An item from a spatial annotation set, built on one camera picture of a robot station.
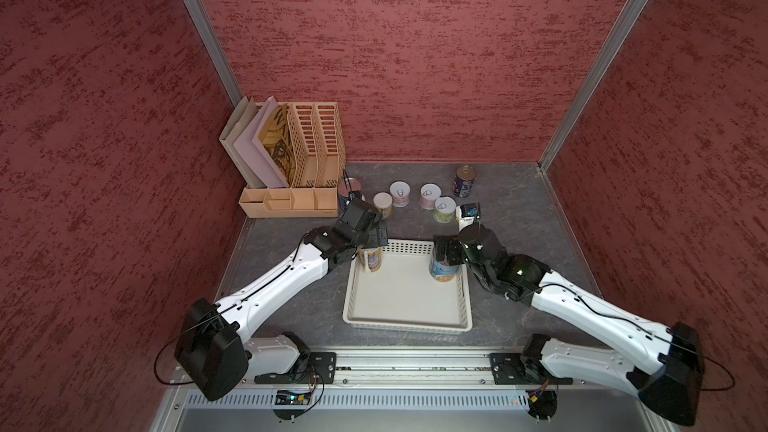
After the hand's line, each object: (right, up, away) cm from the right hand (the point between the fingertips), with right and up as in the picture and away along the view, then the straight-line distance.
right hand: (448, 241), depth 78 cm
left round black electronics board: (-42, -38, -6) cm, 56 cm away
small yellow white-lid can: (-18, +10, +22) cm, 31 cm away
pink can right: (-2, +13, +26) cm, 29 cm away
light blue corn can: (-1, -10, +6) cm, 11 cm away
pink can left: (-12, +13, +27) cm, 33 cm away
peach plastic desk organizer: (-43, +24, +31) cm, 58 cm away
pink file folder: (-59, +25, +12) cm, 65 cm away
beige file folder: (-64, +25, +10) cm, 70 cm away
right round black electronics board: (+21, -37, -9) cm, 44 cm away
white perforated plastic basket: (-12, -18, +9) cm, 24 cm away
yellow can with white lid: (-21, -6, +6) cm, 23 cm away
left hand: (-22, +1, +4) cm, 22 cm away
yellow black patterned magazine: (-55, +30, +21) cm, 66 cm away
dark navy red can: (+10, +16, +27) cm, 33 cm away
